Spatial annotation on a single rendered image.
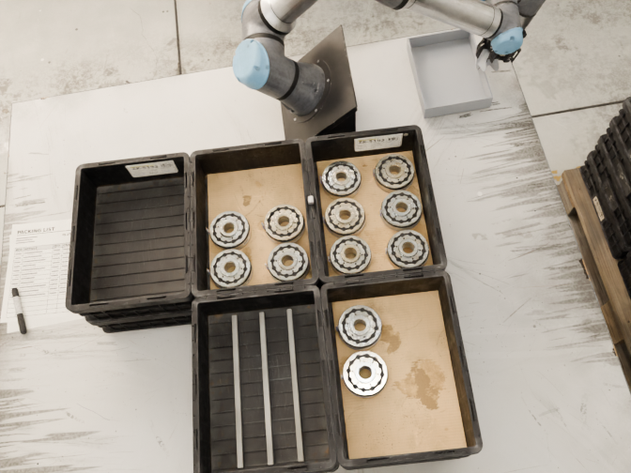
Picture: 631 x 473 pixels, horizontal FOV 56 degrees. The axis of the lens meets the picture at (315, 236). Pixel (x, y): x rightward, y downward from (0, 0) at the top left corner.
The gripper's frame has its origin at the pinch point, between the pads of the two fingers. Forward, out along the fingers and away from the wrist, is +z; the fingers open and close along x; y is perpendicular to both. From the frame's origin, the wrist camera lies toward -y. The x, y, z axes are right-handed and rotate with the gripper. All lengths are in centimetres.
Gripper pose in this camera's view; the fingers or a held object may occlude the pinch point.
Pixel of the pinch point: (480, 64)
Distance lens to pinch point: 195.1
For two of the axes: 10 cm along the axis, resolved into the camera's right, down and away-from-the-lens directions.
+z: -2.0, 4.4, 8.8
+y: 2.1, 8.9, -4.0
